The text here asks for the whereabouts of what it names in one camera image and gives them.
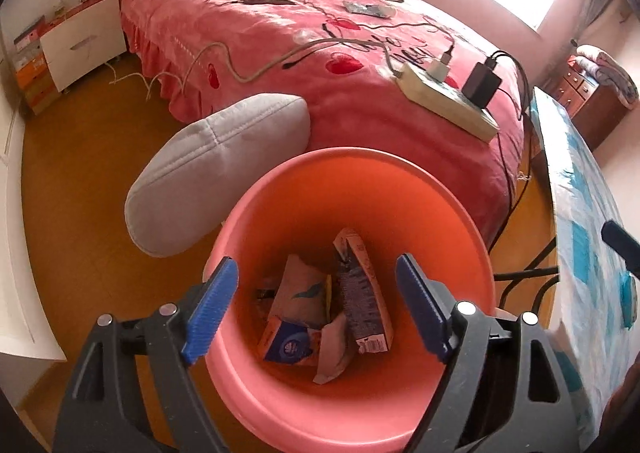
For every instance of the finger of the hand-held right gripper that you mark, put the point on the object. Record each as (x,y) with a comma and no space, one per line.
(622,245)

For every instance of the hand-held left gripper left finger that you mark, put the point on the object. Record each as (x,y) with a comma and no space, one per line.
(210,308)

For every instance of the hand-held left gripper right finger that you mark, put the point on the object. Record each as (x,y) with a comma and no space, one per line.
(420,303)

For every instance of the white milk carton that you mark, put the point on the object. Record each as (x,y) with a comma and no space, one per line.
(362,298)

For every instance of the pink plastic bucket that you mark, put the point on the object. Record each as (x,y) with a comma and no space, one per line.
(350,193)

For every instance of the blue white checkered tablecloth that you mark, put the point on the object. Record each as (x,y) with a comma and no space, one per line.
(585,213)

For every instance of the blue tissue packet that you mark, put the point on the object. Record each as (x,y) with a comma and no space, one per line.
(290,345)

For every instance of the brown paper carton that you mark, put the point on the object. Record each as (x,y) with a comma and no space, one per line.
(300,293)

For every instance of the crumpled white paper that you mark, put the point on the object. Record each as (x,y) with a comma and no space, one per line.
(332,348)

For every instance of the grey cushion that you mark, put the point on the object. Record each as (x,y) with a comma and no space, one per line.
(210,168)

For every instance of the brown wooden drawer cabinet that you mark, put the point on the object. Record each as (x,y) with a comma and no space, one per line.
(595,108)

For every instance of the folded blanket on cabinet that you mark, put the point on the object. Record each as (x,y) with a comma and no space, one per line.
(610,70)

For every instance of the white furniture panel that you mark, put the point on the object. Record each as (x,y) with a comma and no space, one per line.
(20,258)

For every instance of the beige power strip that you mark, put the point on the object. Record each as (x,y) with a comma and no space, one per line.
(440,103)

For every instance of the black power adapter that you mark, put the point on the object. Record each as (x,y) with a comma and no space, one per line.
(482,83)

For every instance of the white phone charger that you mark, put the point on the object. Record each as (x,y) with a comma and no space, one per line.
(439,68)

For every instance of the pink floral bed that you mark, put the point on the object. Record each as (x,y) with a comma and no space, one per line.
(280,43)

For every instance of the white nightstand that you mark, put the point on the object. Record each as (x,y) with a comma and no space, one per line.
(82,45)

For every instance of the stack of orange boxes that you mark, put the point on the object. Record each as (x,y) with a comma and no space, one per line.
(32,73)

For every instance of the silver blue foil packet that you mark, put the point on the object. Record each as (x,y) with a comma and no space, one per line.
(370,9)

